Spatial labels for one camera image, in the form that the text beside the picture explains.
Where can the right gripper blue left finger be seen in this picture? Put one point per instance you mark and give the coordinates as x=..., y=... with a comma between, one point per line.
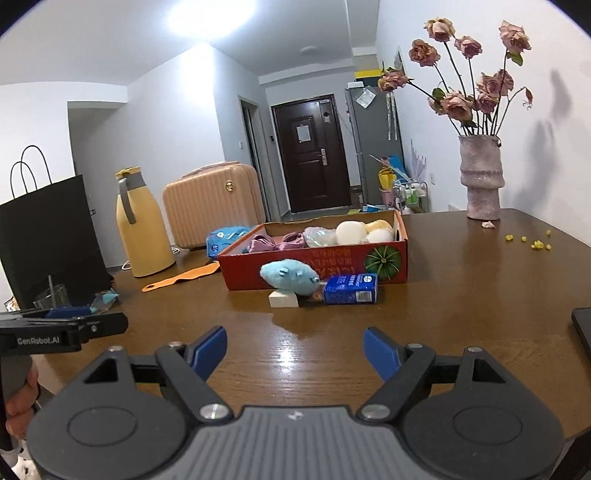
x=185, y=369

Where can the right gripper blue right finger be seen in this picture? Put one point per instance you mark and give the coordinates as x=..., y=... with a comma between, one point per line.
x=404, y=370

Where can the blue tissue packet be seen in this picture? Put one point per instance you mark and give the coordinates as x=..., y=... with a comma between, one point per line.
x=351, y=289

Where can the white wedge sponge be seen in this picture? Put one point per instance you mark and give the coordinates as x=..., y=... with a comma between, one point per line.
x=283, y=299

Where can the light blue plush toy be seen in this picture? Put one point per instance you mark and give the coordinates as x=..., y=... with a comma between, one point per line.
x=292, y=276

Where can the white and yellow alpaca plush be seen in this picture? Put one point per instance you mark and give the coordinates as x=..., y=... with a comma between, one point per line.
x=379, y=231

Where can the pink satin scrunchie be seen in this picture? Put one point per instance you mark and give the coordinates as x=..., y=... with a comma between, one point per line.
x=263, y=243

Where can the white round sponge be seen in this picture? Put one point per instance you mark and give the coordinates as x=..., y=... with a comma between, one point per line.
x=350, y=233

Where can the pale green bath pouf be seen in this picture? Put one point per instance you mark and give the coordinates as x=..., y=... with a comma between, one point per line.
x=319, y=237

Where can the lilac towel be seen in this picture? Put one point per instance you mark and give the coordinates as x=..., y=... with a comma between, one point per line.
x=292, y=241

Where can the person's hand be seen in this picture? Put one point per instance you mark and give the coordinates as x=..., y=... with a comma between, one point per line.
x=19, y=408

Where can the glass with straw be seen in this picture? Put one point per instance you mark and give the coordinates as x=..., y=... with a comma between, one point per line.
x=55, y=296

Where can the teal wrapper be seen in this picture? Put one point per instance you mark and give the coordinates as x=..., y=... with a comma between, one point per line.
x=103, y=301

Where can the orange plastic shoehorn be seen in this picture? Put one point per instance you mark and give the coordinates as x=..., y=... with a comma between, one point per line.
x=189, y=275

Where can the black paper bag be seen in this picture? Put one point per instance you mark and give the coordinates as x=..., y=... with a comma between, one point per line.
x=48, y=239

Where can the blue tissue pack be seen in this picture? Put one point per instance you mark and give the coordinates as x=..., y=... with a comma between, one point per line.
x=222, y=238

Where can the yellow thermos jug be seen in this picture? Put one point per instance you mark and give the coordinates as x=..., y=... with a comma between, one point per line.
x=141, y=226

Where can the red cardboard box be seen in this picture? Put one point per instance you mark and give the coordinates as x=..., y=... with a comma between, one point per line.
x=389, y=260

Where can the peach ribbed suitcase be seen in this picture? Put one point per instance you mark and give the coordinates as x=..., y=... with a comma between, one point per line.
x=215, y=196

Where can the yellow flower crumbs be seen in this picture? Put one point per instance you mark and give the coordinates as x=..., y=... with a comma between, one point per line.
x=536, y=244

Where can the black smartphone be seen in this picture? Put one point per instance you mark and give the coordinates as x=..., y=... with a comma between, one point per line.
x=581, y=319

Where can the pink ceramic vase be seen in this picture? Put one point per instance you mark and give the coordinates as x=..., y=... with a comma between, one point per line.
x=482, y=174

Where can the dark brown door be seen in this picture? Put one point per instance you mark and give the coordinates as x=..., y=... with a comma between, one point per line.
x=312, y=154

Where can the grey refrigerator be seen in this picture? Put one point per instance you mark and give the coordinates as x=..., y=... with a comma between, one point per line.
x=376, y=133

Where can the dried pink roses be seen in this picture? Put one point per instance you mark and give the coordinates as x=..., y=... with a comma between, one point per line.
x=474, y=104

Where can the yellow box on fridge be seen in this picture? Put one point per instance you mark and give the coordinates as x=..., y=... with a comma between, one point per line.
x=376, y=73

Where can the ceiling lamp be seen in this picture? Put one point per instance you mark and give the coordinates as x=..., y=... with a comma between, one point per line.
x=208, y=20

